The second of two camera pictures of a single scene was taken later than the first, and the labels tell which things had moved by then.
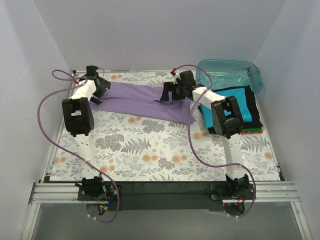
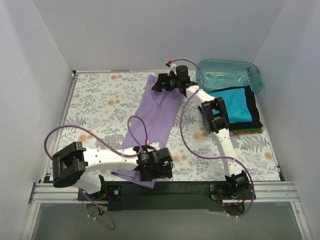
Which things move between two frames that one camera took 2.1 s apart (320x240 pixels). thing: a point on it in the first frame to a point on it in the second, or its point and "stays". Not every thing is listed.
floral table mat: x=128 y=148 stays
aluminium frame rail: x=263 y=192 stays
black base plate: x=182 y=196 stays
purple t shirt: x=141 y=98 to x=155 y=115
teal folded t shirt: x=240 y=95 stays
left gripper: x=100 y=91 to x=163 y=162
